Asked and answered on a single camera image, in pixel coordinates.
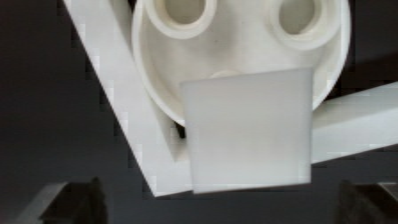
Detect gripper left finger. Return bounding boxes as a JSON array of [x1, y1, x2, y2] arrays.
[[14, 177, 109, 224]]

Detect white U-shaped fence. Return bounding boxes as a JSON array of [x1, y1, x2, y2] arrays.
[[62, 0, 398, 196]]

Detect white round stool seat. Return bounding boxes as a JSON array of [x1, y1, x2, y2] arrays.
[[132, 0, 352, 123]]

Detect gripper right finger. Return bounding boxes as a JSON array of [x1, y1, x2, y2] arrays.
[[338, 180, 398, 224]]

